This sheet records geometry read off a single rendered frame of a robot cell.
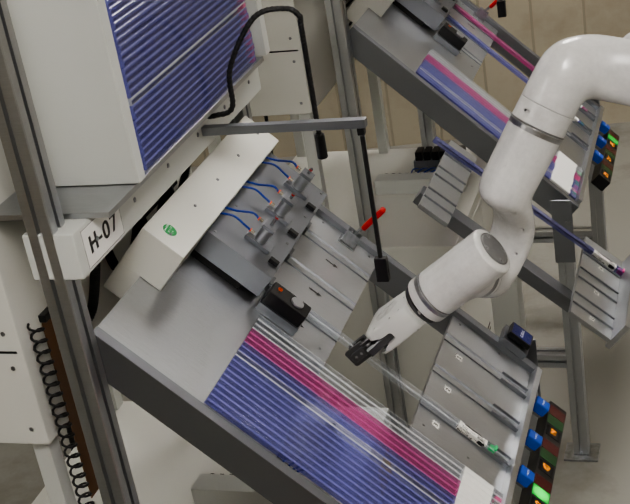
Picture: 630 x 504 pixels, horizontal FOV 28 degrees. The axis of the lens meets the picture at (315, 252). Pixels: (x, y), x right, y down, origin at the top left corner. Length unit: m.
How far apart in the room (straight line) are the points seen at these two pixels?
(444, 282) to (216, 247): 0.38
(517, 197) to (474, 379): 0.48
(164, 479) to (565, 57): 1.17
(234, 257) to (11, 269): 0.39
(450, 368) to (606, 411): 1.40
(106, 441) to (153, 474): 0.68
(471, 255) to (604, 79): 0.34
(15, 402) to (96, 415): 0.17
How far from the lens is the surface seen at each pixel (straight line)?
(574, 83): 1.96
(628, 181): 5.10
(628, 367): 3.86
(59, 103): 1.83
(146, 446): 2.66
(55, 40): 1.80
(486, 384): 2.36
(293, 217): 2.24
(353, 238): 2.38
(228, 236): 2.10
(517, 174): 1.97
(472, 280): 2.01
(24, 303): 1.93
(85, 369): 1.84
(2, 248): 1.88
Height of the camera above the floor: 2.02
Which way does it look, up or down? 25 degrees down
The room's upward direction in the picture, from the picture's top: 10 degrees counter-clockwise
